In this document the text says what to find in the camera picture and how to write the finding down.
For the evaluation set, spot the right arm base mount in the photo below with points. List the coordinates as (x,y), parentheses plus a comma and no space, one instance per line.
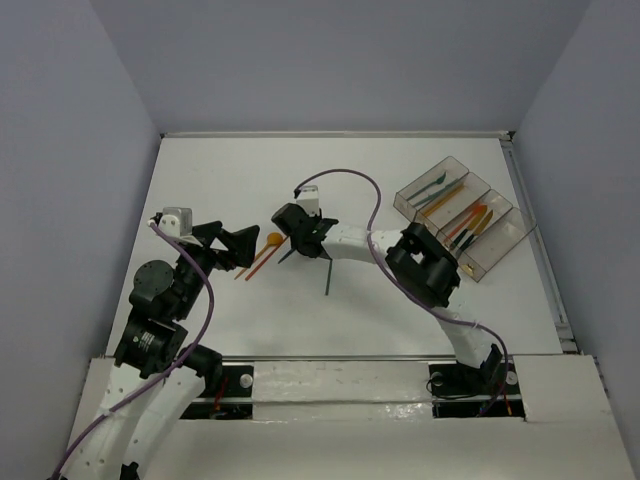
(454,396)

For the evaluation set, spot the teal chopstick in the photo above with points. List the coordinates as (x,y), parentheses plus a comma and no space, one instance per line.
(328,278)

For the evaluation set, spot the yellow knife black handle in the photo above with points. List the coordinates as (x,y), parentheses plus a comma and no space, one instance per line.
(465,232)

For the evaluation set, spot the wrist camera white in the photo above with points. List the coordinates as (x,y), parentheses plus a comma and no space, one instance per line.
(173,222)
(307,197)

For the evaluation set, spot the teal fork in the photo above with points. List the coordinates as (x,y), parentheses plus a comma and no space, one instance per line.
(436,194)

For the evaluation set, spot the orange chopstick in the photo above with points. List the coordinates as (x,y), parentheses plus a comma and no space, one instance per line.
(244,272)
(262,263)

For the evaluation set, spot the yellow knife dark handle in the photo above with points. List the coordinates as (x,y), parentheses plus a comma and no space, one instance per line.
(477,231)

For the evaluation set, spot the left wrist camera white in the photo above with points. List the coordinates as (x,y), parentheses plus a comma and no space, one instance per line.
(173,222)

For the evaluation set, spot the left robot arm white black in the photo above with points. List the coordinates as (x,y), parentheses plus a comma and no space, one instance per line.
(155,374)

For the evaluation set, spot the blue spoon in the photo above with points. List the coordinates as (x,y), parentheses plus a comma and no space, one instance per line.
(285,256)

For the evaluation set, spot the orange plastic knife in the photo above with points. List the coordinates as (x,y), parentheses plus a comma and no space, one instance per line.
(478,209)

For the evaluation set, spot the clear four-compartment utensil organizer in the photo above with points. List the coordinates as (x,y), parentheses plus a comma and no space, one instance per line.
(507,229)

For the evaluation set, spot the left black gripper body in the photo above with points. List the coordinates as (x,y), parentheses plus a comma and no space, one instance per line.
(216,240)

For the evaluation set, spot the teal curved spoon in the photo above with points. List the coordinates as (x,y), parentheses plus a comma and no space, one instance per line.
(437,181)

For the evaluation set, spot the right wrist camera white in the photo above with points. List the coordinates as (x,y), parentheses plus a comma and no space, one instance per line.
(307,197)

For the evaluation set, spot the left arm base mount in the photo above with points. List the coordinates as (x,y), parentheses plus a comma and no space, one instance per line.
(231,399)

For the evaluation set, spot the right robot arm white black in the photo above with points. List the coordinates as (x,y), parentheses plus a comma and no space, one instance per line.
(423,269)

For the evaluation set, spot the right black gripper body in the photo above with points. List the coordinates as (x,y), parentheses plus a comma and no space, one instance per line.
(298,243)

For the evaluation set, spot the orange spoon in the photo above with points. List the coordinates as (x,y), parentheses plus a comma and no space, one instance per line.
(273,241)

